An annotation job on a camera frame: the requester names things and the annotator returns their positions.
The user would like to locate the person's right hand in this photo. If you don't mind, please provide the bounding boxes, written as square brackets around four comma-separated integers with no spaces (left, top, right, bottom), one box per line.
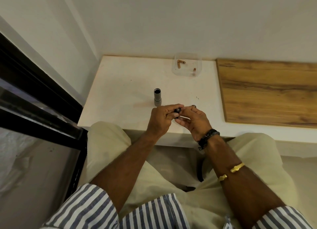
[175,106,213,142]

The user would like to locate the person's left hand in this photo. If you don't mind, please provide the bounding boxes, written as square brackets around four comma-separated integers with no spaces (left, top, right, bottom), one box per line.
[146,104,185,138]

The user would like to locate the person's right forearm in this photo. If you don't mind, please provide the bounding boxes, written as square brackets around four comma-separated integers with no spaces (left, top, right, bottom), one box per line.
[198,133,289,229]

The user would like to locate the person's left forearm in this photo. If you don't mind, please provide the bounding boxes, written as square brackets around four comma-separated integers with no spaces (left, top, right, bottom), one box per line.
[89,130,172,215]

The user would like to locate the grey flashlight body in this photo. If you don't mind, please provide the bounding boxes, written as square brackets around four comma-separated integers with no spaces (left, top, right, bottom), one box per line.
[154,88,162,107]

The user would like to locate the clear plastic container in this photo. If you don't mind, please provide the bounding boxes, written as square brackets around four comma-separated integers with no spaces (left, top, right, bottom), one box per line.
[173,52,204,77]

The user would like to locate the beige trousers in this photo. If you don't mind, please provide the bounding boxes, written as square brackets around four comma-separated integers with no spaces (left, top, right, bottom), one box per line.
[80,121,306,229]

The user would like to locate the gold bangle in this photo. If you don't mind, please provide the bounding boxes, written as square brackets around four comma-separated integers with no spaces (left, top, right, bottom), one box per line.
[217,163,246,183]

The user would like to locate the wooden board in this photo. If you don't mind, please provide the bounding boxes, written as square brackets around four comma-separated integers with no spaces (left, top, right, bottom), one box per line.
[216,58,317,128]

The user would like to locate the blue white striped shirt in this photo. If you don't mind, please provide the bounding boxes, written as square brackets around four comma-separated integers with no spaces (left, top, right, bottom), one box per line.
[41,183,315,229]

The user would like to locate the black braided bracelet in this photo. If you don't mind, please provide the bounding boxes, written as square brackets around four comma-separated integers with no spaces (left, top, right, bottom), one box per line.
[197,129,220,151]

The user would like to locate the black window frame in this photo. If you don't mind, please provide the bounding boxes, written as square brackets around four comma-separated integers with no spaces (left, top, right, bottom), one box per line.
[0,32,88,202]

